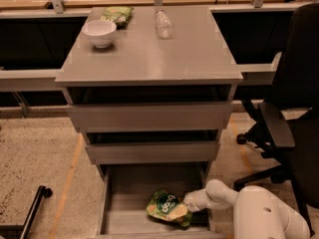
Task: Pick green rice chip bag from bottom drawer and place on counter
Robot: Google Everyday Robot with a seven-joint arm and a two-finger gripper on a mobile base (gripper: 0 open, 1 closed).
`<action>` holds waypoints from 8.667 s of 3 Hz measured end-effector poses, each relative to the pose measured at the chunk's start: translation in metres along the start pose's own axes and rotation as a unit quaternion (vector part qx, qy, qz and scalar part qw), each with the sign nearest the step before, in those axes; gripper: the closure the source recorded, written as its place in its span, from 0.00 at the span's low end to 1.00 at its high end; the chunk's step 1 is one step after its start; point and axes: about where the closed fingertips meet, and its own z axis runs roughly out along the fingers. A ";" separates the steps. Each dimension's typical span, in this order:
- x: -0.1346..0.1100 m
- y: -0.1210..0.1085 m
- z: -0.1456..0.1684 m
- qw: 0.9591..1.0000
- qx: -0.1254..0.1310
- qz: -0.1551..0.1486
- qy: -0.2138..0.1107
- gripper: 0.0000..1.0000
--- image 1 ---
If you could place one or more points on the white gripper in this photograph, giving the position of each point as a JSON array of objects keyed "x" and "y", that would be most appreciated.
[{"x": 191, "y": 201}]

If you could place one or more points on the green dang rice chip bag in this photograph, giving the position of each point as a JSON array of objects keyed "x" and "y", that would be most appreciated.
[{"x": 154, "y": 208}]

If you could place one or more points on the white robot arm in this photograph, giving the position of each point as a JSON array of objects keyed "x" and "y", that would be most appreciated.
[{"x": 257, "y": 213}]

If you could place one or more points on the grey open bottom drawer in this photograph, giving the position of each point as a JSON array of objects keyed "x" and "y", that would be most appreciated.
[{"x": 128, "y": 190}]

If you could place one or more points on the grey middle drawer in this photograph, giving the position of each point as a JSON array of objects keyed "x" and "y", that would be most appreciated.
[{"x": 152, "y": 152}]

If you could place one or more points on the grey drawer cabinet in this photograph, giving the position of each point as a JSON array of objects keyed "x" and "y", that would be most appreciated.
[{"x": 140, "y": 67}]

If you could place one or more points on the grey top drawer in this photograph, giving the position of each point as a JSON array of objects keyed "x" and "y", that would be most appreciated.
[{"x": 150, "y": 117}]

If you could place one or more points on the green snack bag on counter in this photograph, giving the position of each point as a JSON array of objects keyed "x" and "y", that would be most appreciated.
[{"x": 120, "y": 15}]

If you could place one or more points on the black office chair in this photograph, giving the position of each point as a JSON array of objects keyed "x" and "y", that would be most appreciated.
[{"x": 287, "y": 120}]

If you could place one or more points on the black wheeled stand leg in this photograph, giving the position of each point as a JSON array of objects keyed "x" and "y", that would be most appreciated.
[{"x": 22, "y": 231}]

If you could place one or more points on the clear plastic water bottle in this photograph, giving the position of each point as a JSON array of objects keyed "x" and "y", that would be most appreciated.
[{"x": 163, "y": 24}]

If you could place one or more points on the white ceramic bowl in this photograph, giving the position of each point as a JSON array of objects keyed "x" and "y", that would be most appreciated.
[{"x": 100, "y": 33}]

